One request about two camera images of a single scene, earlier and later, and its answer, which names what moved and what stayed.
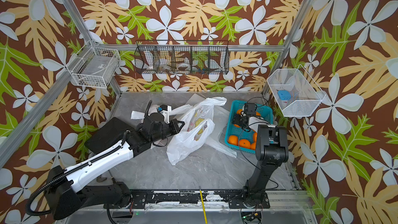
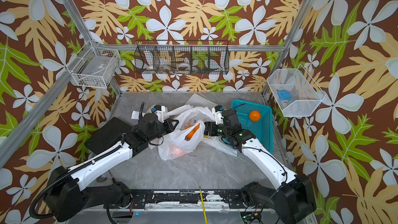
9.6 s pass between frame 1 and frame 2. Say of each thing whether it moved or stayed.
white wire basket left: stayed
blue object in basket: stayed
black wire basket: stayed
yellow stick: stayed
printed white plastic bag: moved
